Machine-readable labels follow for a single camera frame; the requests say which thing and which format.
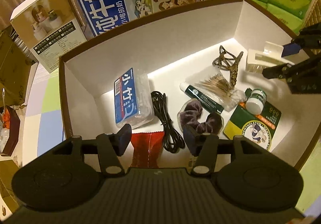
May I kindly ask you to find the blue floss pick box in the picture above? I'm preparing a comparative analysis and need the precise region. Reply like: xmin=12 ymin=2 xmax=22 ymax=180
xmin=114 ymin=68 xmax=154 ymax=129

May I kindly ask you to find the red snack packet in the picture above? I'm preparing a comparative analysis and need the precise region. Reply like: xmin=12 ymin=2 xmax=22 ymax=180
xmin=131 ymin=132 xmax=164 ymax=169

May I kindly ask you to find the black cable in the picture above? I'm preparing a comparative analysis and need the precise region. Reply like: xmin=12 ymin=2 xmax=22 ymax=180
xmin=150 ymin=90 xmax=186 ymax=154

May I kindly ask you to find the brown cardboard storage box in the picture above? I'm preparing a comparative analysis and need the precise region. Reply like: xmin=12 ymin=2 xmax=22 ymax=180
xmin=59 ymin=0 xmax=320 ymax=170

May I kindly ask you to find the checkered tablecloth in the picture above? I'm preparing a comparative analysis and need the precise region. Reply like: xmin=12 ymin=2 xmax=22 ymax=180
xmin=22 ymin=63 xmax=65 ymax=165

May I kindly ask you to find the leopard print hair clip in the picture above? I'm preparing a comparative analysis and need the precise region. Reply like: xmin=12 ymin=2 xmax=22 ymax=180
xmin=212 ymin=45 xmax=244 ymax=87

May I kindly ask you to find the cotton swab bag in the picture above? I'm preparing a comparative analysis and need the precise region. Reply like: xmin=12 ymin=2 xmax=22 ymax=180
xmin=185 ymin=65 xmax=246 ymax=112

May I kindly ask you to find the brown cardboard boxes stack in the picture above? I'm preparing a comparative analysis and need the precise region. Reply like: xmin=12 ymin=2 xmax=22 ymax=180
xmin=1 ymin=25 xmax=34 ymax=106

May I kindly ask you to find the brown velvet scrunchie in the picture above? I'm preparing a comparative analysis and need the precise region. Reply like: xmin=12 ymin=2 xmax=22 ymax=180
xmin=176 ymin=98 xmax=225 ymax=137

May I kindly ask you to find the white product box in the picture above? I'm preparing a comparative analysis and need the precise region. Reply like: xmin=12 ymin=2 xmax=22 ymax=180
xmin=10 ymin=0 xmax=86 ymax=73

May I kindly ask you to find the white hair claw clip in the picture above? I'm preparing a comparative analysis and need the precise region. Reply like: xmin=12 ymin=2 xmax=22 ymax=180
xmin=245 ymin=42 xmax=294 ymax=74

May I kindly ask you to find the dark tray with items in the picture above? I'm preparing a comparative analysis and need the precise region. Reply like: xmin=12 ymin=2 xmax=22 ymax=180
xmin=0 ymin=88 xmax=21 ymax=157

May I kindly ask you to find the Mentholatum lip salve card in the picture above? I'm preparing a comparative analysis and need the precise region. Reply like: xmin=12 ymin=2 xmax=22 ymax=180
xmin=223 ymin=88 xmax=282 ymax=150

